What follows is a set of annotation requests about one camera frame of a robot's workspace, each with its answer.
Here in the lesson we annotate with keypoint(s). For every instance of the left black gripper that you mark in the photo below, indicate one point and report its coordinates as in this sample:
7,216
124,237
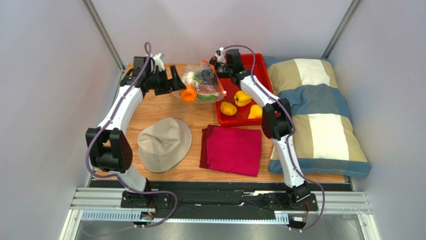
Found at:
174,84

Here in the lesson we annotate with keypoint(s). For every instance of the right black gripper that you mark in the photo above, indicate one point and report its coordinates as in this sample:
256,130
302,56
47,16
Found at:
216,66

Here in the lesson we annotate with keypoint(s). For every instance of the clear zip top bag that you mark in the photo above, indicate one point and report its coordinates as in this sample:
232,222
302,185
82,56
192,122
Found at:
199,67

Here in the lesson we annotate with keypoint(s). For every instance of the fake watermelon slice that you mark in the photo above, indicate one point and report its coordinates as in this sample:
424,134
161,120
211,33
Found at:
208,93

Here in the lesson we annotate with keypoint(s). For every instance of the dark yellow fake fruit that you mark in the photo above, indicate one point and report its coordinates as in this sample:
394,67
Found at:
227,108

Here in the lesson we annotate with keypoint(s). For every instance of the yellow fake pepper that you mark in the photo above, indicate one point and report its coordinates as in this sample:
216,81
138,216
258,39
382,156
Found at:
241,98

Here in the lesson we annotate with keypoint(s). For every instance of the yellow fake pear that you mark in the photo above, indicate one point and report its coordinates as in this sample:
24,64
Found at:
255,112

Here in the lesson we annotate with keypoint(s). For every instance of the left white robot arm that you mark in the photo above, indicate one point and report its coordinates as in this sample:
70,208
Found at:
107,146

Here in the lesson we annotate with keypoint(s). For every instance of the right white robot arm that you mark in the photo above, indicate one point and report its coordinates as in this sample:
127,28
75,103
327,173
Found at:
277,123

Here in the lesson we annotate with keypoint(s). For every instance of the white fake cauliflower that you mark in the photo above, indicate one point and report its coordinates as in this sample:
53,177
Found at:
191,78

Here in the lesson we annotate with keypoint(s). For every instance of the orange fake fruit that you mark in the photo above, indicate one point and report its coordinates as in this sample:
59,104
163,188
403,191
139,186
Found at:
188,95

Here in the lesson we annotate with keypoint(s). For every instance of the red plastic tray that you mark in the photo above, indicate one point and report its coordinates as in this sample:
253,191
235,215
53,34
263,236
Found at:
241,117

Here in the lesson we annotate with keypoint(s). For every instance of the beige bucket hat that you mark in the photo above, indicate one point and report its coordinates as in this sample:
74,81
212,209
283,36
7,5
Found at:
164,144

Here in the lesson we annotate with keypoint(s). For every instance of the magenta folded cloth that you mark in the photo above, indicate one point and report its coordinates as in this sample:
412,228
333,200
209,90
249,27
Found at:
231,150

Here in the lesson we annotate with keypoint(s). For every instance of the plaid pillow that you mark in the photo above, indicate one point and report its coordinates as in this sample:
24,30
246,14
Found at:
324,140

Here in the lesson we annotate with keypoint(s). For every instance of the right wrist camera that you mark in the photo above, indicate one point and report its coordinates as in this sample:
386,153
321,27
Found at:
220,57

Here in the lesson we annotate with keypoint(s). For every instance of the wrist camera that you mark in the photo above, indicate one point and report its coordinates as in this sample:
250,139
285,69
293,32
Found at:
158,62
220,57

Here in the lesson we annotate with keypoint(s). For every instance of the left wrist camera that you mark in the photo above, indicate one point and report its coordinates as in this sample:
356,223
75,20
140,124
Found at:
158,62

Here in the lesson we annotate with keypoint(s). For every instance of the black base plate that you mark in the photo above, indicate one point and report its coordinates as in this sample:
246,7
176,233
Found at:
213,204

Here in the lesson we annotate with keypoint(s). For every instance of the aluminium frame rail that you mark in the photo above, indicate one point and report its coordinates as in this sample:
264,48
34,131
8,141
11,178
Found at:
103,204

